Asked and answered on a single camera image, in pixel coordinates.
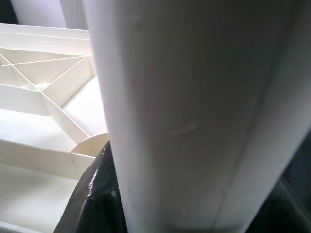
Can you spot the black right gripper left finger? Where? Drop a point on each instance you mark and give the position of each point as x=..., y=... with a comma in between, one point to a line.
x=97, y=206

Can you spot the white plastic table leg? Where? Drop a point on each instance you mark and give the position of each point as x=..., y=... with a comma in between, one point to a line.
x=182, y=109

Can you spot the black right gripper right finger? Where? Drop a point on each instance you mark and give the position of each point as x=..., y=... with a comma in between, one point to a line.
x=286, y=213

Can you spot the cream plastic table top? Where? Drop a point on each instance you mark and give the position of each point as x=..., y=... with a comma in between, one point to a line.
x=24, y=126

